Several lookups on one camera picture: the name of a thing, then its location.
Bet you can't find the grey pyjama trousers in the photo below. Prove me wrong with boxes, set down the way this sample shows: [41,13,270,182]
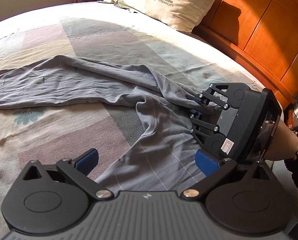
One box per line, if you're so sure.
[0,55,217,192]

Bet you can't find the person right hand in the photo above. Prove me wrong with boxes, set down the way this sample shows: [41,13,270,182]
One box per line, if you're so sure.
[262,120,298,161]

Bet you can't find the orange wooden headboard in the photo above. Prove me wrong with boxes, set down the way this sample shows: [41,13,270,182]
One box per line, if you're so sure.
[193,0,298,107]

